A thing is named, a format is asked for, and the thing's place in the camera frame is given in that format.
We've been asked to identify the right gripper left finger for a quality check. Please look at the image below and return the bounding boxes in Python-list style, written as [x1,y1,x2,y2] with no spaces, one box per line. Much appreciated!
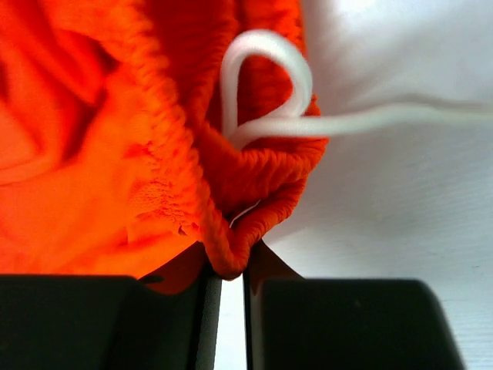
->
[1,244,221,369]

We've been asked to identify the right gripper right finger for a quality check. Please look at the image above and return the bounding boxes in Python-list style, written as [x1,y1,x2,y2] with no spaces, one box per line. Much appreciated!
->
[243,242,464,369]

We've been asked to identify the orange shorts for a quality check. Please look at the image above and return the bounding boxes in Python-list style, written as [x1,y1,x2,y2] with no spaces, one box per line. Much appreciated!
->
[0,0,330,296]

